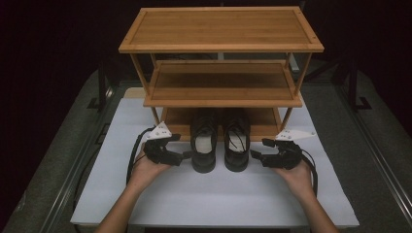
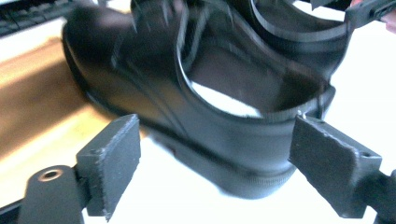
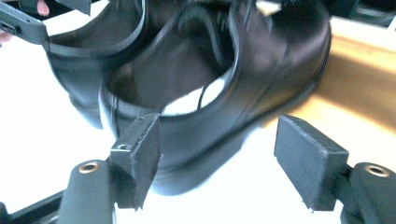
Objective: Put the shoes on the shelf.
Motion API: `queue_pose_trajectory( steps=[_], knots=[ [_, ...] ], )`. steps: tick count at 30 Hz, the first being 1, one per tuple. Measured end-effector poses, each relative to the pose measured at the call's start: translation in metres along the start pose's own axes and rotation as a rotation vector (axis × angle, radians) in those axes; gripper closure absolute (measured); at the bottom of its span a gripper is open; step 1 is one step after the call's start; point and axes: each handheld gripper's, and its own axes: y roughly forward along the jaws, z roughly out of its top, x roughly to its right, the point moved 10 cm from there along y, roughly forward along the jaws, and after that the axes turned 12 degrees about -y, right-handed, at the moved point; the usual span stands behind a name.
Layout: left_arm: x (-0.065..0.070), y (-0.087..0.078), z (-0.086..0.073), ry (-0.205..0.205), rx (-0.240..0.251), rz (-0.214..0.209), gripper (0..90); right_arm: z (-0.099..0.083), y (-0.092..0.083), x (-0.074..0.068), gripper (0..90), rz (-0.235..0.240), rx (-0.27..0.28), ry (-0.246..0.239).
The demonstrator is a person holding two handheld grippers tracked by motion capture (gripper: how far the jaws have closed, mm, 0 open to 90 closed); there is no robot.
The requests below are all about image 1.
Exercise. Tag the black leather shoe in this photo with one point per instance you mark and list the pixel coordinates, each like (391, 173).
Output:
(236, 161)
(203, 161)

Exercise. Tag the black metal stand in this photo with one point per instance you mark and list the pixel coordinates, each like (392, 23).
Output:
(353, 87)
(101, 87)

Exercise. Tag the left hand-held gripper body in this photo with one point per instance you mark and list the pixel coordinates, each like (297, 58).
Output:
(160, 153)

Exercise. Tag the wooden three-tier shoe rack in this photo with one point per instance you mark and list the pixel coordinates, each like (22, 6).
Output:
(220, 29)

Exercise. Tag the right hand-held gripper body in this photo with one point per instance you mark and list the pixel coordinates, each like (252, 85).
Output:
(285, 157)

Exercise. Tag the person's right hand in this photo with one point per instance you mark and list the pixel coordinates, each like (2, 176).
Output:
(299, 181)

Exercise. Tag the person's left hand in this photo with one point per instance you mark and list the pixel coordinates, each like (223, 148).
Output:
(145, 173)

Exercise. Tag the white table cover sheet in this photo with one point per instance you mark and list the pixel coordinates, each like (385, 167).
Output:
(210, 200)

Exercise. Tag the wooden board under sheet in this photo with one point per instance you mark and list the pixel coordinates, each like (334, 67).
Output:
(134, 93)

